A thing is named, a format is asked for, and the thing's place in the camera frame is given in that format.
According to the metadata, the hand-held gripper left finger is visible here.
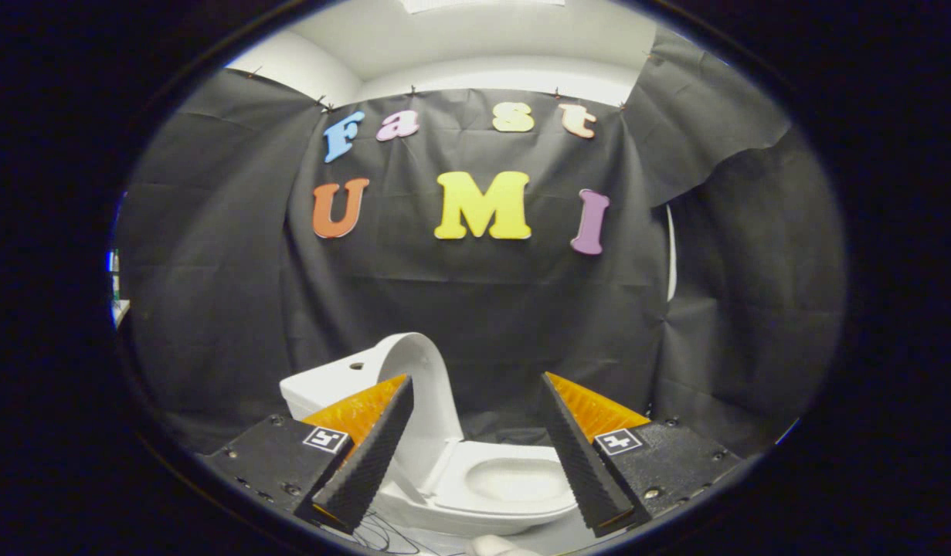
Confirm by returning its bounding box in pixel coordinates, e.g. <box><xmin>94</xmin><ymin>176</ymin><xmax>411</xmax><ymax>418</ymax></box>
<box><xmin>201</xmin><ymin>374</ymin><xmax>416</xmax><ymax>534</ymax></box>

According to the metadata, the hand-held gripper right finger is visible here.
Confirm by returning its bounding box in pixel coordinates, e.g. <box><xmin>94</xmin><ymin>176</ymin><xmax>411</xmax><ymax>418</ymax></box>
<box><xmin>538</xmin><ymin>371</ymin><xmax>746</xmax><ymax>537</ymax></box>

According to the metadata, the white toilet lid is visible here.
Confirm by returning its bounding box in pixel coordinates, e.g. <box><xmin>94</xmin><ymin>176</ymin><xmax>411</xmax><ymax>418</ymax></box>
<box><xmin>373</xmin><ymin>332</ymin><xmax>465</xmax><ymax>497</ymax></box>

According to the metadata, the white toilet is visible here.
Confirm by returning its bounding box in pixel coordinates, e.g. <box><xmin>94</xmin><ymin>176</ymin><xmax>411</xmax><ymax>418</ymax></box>
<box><xmin>280</xmin><ymin>351</ymin><xmax>581</xmax><ymax>538</ymax></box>

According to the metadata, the white toilet seat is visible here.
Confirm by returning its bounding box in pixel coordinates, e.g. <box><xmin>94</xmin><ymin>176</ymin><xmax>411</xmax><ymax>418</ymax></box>
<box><xmin>450</xmin><ymin>440</ymin><xmax>578</xmax><ymax>517</ymax></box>

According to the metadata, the black backdrop cloth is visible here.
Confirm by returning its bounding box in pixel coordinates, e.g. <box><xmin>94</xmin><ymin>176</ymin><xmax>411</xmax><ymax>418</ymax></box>
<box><xmin>118</xmin><ymin>27</ymin><xmax>845</xmax><ymax>458</ymax></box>

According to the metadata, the thin black cable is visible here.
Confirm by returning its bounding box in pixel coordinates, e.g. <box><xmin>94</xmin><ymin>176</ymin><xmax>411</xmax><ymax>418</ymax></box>
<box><xmin>350</xmin><ymin>508</ymin><xmax>447</xmax><ymax>555</ymax></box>

